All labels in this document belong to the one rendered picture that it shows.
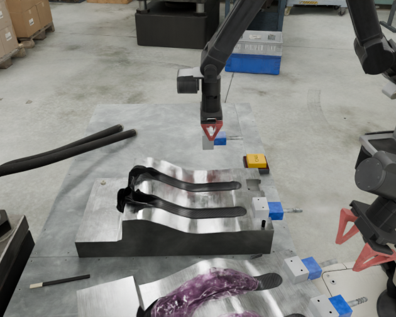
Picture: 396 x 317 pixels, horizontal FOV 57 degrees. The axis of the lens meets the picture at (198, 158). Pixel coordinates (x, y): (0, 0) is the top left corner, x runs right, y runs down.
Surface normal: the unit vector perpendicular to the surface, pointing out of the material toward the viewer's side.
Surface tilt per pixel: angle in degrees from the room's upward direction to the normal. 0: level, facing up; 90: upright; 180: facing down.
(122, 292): 0
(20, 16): 90
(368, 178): 65
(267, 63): 91
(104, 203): 0
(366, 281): 0
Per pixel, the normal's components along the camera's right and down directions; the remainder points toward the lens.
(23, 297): 0.00, -0.82
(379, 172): -0.89, -0.27
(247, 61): -0.16, 0.58
